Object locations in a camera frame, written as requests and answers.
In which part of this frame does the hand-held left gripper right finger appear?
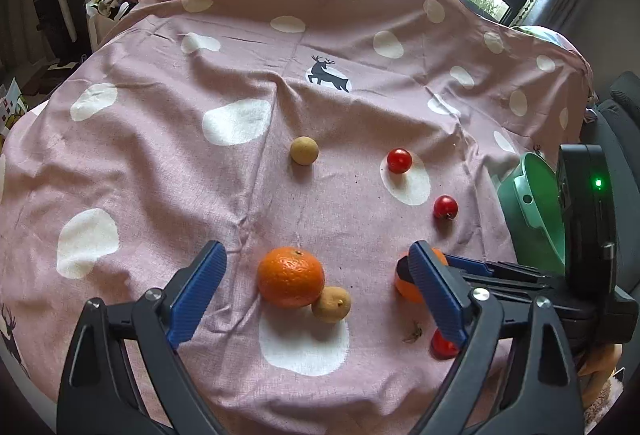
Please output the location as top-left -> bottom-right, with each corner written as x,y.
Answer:
407,240 -> 586,435

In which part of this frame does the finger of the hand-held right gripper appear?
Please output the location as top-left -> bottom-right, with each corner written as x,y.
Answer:
442,253 -> 567,277
462,271 -> 568,304

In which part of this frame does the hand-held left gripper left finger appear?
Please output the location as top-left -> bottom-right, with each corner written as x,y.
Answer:
56,240 -> 228,435

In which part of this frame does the orange tangerine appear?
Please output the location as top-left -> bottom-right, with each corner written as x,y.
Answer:
394,247 -> 451,305
257,246 -> 326,309

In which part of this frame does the red cherry tomato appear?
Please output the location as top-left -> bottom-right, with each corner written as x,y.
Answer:
387,148 -> 414,174
430,327 -> 460,361
432,195 -> 459,220

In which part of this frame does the green plastic bowl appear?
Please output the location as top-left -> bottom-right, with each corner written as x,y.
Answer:
495,151 -> 567,268

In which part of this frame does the tan longan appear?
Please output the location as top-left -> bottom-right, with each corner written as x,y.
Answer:
290,136 -> 319,165
312,286 -> 352,325

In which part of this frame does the pink polka dot blanket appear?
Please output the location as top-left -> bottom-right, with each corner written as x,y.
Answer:
0,0 -> 596,435

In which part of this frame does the tan plush item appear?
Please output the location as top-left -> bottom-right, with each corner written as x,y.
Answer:
575,342 -> 628,416

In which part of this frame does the dark grey armchair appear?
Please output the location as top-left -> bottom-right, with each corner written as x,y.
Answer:
582,70 -> 640,156

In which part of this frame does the pale green cloth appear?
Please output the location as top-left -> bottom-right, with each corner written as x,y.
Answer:
515,24 -> 571,48

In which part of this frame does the white patterned carton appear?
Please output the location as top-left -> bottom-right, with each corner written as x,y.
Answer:
0,78 -> 28,136

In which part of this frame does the black and white patterned cloth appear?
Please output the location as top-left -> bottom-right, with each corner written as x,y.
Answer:
87,0 -> 131,23

